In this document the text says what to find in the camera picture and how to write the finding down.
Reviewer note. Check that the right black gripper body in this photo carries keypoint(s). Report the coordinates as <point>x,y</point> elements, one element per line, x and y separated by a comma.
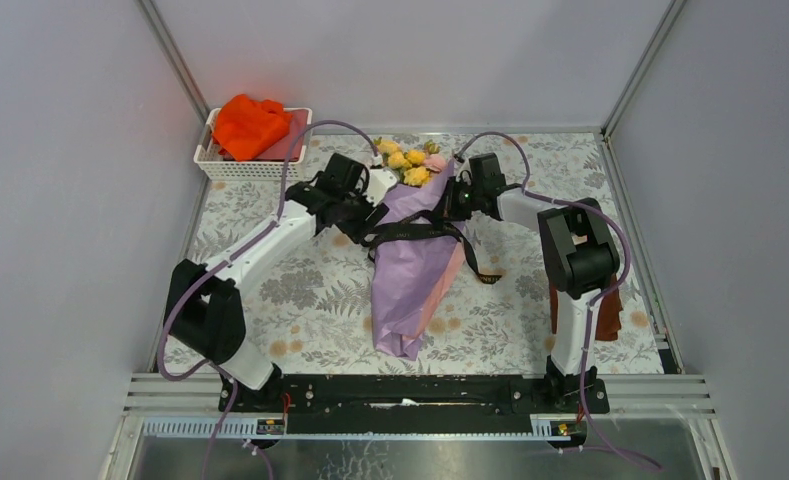
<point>461,199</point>

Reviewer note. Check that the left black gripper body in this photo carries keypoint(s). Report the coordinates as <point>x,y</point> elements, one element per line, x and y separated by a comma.
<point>356,210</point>

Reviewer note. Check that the yellow fake flower bunch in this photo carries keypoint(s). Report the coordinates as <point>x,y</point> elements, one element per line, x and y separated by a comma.
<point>407,163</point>

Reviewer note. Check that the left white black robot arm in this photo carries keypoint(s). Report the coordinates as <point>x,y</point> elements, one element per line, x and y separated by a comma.
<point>204,308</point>

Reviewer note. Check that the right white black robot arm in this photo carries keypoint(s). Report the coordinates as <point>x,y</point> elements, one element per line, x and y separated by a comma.
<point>580,258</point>

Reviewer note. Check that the dark red folded paper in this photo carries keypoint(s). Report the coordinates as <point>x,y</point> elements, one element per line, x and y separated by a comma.
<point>294,142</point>

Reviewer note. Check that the orange cloth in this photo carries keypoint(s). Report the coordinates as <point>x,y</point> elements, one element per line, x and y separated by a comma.
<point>245,128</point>

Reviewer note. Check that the white plastic basket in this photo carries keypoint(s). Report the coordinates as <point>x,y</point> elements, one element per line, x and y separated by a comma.
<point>268,167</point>

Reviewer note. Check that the brown leather pad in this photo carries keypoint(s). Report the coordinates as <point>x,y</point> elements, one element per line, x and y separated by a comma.
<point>608,317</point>

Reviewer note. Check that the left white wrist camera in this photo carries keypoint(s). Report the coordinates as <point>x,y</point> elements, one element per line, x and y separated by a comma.
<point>381,181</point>

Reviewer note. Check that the black mounting base rail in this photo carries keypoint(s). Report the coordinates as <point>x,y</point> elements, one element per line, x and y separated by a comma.
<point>424,404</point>

